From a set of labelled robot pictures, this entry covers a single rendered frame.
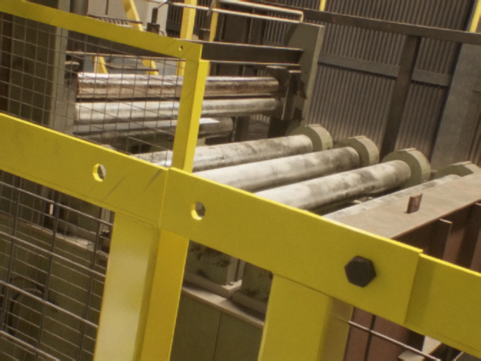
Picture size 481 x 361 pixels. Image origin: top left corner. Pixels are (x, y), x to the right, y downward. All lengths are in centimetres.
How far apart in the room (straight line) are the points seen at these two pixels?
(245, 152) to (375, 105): 820
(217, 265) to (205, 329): 24
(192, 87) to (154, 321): 154
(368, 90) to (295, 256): 1172
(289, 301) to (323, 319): 3
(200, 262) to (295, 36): 254
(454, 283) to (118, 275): 29
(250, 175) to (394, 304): 305
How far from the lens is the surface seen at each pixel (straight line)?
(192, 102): 214
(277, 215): 53
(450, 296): 49
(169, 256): 63
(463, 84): 1117
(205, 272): 285
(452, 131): 1122
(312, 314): 54
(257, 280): 272
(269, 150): 431
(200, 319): 284
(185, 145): 216
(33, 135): 69
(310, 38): 501
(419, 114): 1193
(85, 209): 321
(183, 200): 57
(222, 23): 598
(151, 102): 386
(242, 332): 274
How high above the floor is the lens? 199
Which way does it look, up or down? 14 degrees down
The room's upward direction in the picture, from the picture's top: 10 degrees clockwise
